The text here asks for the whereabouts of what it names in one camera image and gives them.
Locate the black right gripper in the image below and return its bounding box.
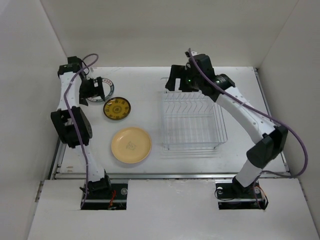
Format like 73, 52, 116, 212
166, 64, 203, 92

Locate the white plate dark lettered rim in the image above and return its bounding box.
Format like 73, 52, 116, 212
87, 77, 115, 103

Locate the beige yellow plate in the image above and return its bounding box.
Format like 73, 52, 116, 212
111, 127, 152, 164

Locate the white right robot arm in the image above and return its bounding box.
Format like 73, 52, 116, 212
165, 54, 288, 197

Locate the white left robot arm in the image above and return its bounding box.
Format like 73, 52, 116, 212
50, 56, 112, 199

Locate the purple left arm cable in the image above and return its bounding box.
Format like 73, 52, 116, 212
64, 53, 99, 201

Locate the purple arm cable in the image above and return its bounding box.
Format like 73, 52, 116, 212
64, 53, 99, 201
187, 47, 309, 210

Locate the white wire dish rack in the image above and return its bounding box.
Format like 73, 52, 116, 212
160, 89, 228, 152

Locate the aluminium table edge rail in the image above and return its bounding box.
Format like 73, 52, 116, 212
253, 67, 292, 173

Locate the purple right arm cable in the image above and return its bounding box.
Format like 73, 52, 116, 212
187, 47, 309, 210

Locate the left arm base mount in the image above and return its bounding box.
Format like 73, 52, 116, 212
80, 180, 129, 211

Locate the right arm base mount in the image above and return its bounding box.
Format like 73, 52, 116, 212
214, 181, 269, 211

